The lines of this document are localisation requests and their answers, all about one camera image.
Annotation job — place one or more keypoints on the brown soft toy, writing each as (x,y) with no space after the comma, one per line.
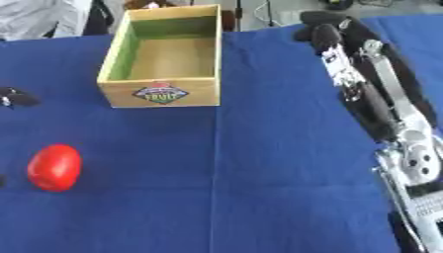
(147,4)

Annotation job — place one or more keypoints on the person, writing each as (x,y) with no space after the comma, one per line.
(40,16)

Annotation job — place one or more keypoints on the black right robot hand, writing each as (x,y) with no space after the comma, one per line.
(378,105)

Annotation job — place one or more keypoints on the tan cardboard box green inside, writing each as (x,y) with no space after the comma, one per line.
(161,59)

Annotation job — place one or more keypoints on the red oval toy fruit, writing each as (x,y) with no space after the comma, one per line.
(54,167)

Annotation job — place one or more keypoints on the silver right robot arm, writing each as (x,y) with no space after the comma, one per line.
(418,184)

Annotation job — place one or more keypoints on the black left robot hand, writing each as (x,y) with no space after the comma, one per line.
(18,98)

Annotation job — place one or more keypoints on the black tripod leg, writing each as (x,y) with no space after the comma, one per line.
(237,15)

